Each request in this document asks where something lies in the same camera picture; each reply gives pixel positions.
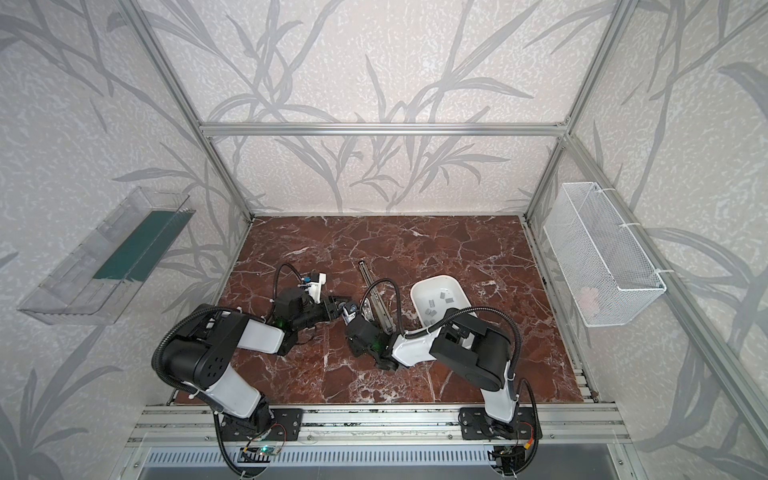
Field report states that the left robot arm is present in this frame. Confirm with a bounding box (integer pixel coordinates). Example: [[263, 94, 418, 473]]
[[151, 263, 358, 440]]

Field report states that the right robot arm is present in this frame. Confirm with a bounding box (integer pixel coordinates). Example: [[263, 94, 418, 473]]
[[342, 275, 539, 444]]

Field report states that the white plastic tray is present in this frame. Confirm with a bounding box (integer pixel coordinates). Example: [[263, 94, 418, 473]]
[[410, 275, 471, 327]]

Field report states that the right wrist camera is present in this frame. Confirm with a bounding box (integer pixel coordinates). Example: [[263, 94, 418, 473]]
[[341, 302, 358, 324]]

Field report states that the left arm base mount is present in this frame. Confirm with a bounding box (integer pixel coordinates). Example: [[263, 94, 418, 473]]
[[220, 408, 304, 442]]

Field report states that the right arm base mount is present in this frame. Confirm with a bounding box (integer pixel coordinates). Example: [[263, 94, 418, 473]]
[[458, 406, 542, 442]]

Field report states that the aluminium front rail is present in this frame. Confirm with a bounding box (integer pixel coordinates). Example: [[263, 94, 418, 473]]
[[126, 403, 631, 447]]

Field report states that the clear plastic wall bin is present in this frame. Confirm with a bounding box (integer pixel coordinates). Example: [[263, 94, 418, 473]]
[[18, 187, 195, 325]]

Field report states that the white wire mesh basket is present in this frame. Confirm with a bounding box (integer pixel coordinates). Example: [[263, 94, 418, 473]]
[[544, 182, 667, 328]]

